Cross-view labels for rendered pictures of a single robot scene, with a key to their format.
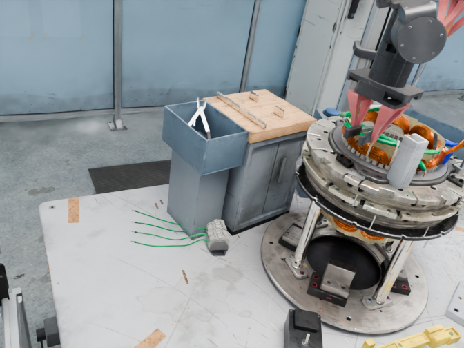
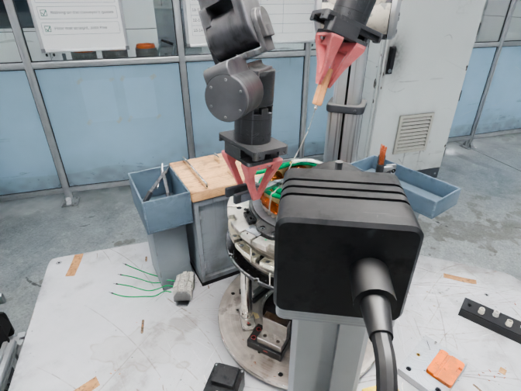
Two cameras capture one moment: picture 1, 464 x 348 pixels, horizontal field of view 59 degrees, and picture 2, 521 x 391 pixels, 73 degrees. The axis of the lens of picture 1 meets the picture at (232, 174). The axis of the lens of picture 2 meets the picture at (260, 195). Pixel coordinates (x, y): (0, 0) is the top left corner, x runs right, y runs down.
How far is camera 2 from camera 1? 0.37 m
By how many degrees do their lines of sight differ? 13
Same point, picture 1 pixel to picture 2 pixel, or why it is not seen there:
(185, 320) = (124, 369)
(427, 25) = (225, 83)
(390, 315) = not seen: hidden behind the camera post
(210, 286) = (162, 336)
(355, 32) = (395, 85)
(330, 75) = (376, 126)
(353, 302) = not seen: hidden behind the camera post
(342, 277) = (277, 330)
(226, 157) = (170, 216)
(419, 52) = (227, 110)
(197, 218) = (163, 271)
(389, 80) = (244, 139)
